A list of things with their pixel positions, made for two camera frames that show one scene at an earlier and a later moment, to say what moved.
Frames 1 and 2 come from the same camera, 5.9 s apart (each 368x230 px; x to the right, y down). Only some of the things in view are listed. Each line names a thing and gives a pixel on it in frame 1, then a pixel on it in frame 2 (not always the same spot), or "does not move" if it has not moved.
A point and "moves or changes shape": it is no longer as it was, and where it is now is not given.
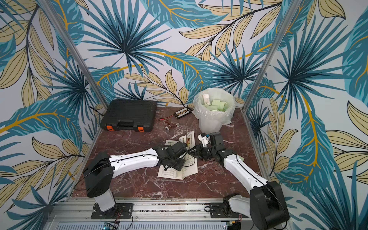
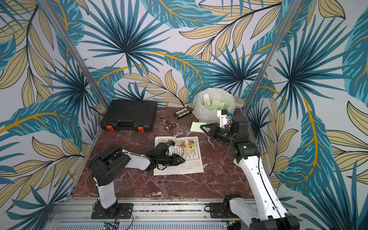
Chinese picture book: (190, 165) moves or changes shape
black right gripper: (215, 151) to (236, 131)
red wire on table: (166, 118) does not move
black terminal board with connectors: (182, 112) does not move
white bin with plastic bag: (213, 108) does not move
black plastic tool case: (129, 115) does not move
